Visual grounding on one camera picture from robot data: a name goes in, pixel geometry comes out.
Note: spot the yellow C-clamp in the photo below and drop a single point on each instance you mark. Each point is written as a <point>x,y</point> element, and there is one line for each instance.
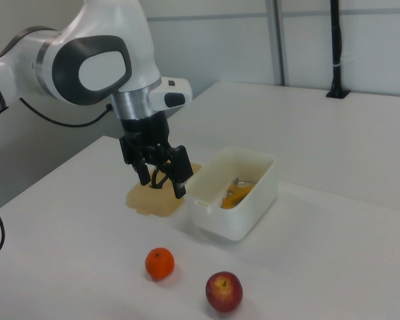
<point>235,200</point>

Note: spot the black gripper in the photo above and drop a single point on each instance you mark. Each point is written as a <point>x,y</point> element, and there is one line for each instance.
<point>146,131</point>

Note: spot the grey partition post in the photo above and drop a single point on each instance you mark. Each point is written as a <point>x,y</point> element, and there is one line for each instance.
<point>276,43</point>

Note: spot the red apple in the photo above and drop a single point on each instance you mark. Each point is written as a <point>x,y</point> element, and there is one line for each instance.
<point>224,293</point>

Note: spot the orange fruit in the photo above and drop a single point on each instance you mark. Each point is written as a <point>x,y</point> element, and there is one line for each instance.
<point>159,263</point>

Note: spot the black pole with base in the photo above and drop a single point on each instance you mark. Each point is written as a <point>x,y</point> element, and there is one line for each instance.
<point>336,50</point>

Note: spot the white plastic container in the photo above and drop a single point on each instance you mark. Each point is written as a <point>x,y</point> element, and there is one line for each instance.
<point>226,220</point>

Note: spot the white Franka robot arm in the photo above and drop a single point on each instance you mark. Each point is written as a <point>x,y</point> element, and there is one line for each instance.
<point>96,40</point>

